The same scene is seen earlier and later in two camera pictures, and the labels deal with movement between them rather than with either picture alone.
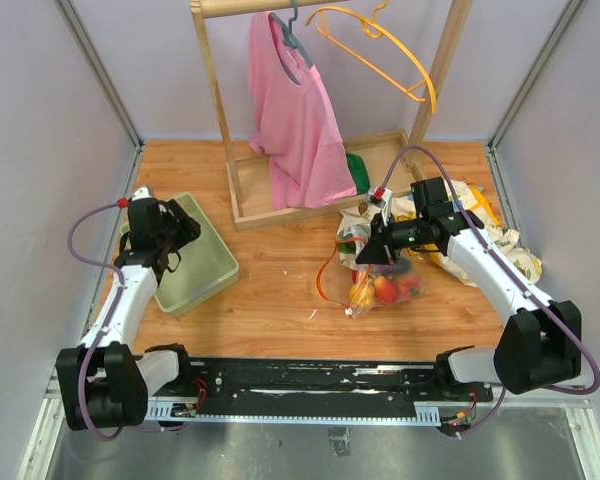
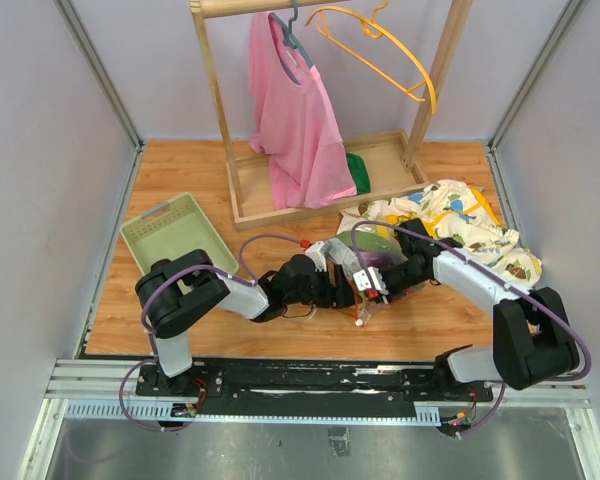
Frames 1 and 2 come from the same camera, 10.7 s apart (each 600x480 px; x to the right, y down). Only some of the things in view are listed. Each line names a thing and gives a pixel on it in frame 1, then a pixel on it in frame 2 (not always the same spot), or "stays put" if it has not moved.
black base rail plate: [320, 380] stays put
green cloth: [359, 171] stays put
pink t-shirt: [296, 125] stays put
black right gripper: [375, 252] -> [390, 293]
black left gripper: [187, 229] -> [340, 295]
